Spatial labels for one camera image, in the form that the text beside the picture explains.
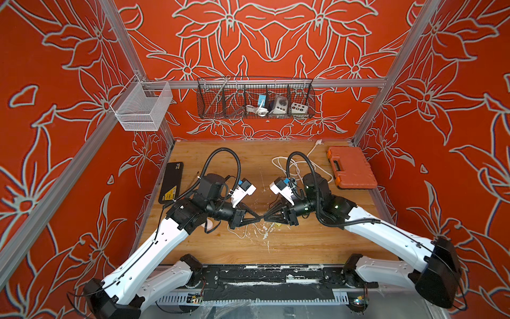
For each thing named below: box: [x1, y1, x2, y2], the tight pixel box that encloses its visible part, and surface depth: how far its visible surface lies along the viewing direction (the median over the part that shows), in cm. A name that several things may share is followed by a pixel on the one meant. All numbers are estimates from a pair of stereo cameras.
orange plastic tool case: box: [326, 146, 378, 190], surface depth 102 cm
